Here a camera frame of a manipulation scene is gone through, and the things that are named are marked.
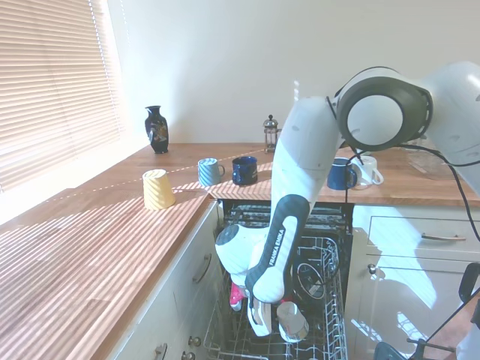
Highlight dark blue enamel mug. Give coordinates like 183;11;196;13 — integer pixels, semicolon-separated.
231;155;259;187

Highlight dark grey stand base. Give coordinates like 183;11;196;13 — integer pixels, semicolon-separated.
374;340;404;360

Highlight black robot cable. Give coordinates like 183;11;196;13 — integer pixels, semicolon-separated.
325;66;480;241

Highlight navy blue mug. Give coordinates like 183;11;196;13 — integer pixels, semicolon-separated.
326;157;358;191

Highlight wire dishwasher rack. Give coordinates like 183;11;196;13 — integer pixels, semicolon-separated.
204;234;350;360

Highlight cream white mug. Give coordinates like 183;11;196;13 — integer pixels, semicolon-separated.
352;155;385;191

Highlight yellow ribbed cup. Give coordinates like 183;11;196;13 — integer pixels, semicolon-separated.
142;168;176;211

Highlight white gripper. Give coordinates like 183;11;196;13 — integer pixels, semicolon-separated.
247;298;275;338

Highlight blue-grey striped mug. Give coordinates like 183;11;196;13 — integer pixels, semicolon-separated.
197;157;226;188

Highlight white mug with gold rim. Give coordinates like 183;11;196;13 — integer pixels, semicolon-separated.
277;301;311;344

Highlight black camera stand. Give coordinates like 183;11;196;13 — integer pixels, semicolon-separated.
406;262;480;360

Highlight glass french press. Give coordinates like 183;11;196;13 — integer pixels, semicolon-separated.
262;114;281;154

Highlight dark blue painted vase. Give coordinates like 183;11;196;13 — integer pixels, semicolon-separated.
144;105;170;155

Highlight clear plastic container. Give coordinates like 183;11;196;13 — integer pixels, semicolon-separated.
406;149;451;173

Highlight window blinds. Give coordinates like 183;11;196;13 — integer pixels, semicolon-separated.
0;0;127;194

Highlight built-in dishwasher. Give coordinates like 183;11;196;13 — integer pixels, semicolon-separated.
215;198;356;360

